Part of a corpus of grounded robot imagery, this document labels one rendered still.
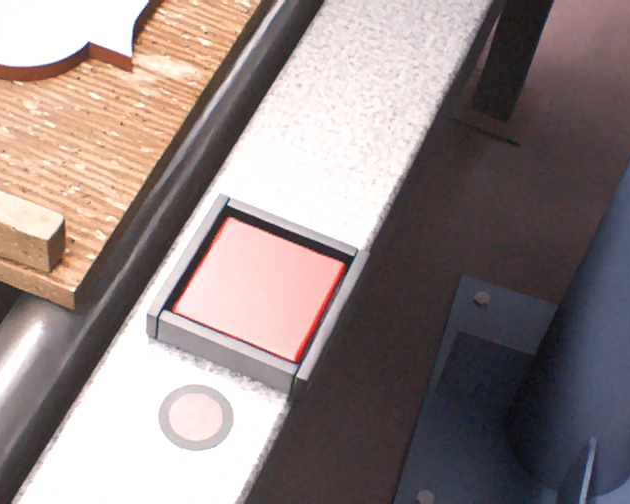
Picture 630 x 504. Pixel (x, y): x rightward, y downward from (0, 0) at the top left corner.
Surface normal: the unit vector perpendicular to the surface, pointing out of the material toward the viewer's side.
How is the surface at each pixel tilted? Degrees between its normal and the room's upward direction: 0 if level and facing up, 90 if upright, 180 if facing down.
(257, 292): 0
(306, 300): 0
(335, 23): 0
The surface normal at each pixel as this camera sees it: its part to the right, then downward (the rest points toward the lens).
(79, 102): 0.12, -0.59
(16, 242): -0.28, 0.74
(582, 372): -0.74, 0.48
